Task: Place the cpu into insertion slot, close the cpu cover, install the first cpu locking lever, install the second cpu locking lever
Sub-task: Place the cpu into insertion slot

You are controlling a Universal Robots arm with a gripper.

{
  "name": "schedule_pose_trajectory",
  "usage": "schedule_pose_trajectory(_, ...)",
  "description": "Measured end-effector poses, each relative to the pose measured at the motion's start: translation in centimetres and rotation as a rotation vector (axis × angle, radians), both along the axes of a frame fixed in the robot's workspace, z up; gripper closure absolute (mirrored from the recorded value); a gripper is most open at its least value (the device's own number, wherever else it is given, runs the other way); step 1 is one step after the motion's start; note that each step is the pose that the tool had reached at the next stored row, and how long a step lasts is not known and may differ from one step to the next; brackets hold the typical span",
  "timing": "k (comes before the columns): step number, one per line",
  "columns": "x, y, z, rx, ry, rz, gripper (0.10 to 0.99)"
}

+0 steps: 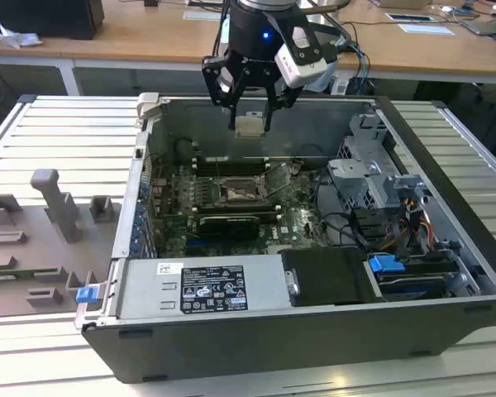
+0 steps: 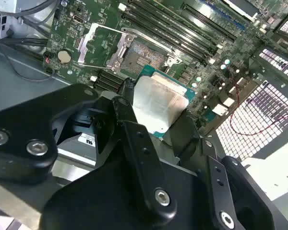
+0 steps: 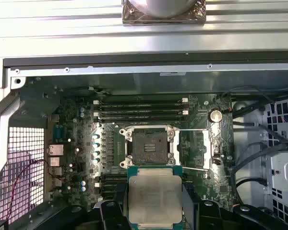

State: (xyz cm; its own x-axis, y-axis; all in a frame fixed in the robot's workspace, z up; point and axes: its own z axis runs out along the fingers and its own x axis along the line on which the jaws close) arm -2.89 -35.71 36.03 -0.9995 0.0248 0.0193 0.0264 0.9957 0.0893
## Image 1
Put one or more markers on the CPU socket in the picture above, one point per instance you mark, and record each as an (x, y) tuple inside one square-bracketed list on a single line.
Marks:
[(239, 194)]

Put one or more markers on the black PC case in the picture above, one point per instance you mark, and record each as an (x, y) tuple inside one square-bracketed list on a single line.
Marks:
[(273, 355)]

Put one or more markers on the grey laptop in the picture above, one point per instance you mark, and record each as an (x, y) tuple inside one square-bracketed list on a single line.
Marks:
[(487, 25)]

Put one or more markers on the crumpled white paper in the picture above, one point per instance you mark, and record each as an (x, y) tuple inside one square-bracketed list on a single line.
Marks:
[(18, 36)]

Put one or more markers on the grey power supply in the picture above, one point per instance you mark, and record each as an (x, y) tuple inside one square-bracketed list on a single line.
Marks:
[(149, 289)]

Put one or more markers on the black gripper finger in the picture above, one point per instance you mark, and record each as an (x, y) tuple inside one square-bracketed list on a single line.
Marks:
[(268, 99), (210, 78)]

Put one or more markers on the black plastic shroud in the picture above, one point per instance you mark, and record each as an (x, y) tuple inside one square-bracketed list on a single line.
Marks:
[(326, 277)]

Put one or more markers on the grey metal drive cage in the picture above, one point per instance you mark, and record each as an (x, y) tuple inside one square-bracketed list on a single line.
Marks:
[(355, 173)]

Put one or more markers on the black RAM slot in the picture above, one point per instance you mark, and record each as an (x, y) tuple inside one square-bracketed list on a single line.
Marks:
[(231, 159), (239, 209), (239, 204), (231, 167), (231, 171), (239, 213), (231, 163)]

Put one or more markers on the blue disk carrier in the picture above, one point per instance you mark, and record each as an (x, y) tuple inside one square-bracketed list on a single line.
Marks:
[(382, 262)]

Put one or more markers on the green RAM stick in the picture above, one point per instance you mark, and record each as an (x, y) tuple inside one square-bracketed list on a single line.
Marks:
[(227, 227), (20, 272)]

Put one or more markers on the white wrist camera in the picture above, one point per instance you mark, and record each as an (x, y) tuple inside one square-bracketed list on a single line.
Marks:
[(301, 68)]

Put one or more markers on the wooden desk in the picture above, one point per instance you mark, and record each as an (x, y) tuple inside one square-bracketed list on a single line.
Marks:
[(149, 33)]

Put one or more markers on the grey plastic drive bracket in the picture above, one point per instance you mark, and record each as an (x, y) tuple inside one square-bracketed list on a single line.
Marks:
[(405, 184)]

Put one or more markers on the blue case latch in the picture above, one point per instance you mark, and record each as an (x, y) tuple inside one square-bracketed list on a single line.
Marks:
[(87, 295)]

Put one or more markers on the black box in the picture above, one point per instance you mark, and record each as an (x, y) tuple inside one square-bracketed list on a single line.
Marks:
[(45, 16)]

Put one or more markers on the grey parts rack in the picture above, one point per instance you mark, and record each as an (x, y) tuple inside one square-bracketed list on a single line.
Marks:
[(33, 248)]

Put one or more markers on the silver CPU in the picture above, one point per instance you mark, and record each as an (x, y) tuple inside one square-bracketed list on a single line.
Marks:
[(250, 126)]

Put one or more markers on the green motherboard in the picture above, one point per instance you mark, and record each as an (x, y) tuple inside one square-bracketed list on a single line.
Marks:
[(177, 231)]

